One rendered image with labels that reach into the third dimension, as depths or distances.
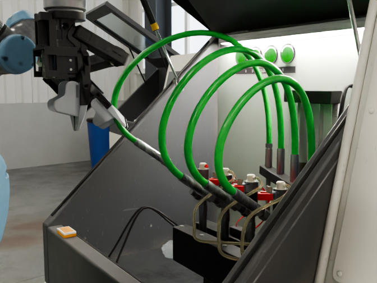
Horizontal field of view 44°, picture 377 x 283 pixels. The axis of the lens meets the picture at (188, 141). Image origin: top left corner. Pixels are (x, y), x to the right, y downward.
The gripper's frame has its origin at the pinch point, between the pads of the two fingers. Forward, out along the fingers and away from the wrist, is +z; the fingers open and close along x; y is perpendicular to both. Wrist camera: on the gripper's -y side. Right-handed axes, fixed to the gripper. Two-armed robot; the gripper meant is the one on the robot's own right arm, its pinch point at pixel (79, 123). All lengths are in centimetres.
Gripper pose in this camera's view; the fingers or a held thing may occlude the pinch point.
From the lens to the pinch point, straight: 90.6
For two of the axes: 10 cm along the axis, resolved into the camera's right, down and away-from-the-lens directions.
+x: 5.6, 1.0, -8.2
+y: -8.3, 0.7, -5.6
